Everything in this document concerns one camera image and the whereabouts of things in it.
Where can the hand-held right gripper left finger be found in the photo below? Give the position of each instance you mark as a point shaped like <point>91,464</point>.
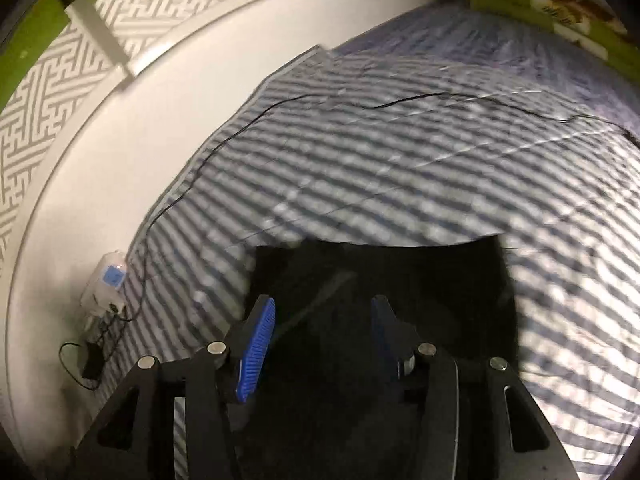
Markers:
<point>257,345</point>

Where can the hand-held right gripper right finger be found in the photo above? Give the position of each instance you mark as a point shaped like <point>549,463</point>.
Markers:
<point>382,325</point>

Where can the black garment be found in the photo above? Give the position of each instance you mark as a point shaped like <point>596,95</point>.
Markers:
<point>325,270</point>

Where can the grey striped blanket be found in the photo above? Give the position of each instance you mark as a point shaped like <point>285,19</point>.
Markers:
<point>400,170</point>

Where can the black charger plug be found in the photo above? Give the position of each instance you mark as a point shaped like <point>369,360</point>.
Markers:
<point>93,360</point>

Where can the blue checked bedsheet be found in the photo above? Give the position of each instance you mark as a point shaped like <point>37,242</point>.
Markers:
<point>475,45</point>

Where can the black and white strip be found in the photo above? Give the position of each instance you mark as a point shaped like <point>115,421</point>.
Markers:
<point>100,30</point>

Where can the white wall socket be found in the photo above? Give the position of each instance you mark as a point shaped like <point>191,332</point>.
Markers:
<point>111,276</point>

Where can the green yellow wall poster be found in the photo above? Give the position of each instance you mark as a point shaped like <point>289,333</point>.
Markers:
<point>30,25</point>

